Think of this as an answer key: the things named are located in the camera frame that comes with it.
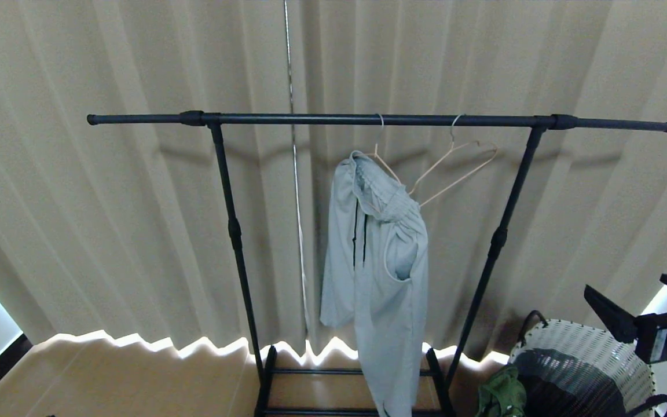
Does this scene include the green printed garment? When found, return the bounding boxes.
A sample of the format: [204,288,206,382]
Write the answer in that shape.
[475,365,528,417]

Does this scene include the pink clothes hanger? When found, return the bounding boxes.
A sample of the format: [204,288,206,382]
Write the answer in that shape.
[365,113,405,187]
[408,114,499,208]

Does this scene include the pale grey shorts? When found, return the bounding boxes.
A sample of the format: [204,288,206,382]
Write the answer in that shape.
[319,151,430,417]

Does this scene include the white laundry basket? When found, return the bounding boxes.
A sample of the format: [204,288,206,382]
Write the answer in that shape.
[507,310,667,417]

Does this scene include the black clothes rack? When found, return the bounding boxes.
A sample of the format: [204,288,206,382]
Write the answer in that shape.
[86,110,667,417]

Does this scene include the beige curtain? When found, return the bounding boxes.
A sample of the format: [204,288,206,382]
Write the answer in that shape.
[0,0,667,371]

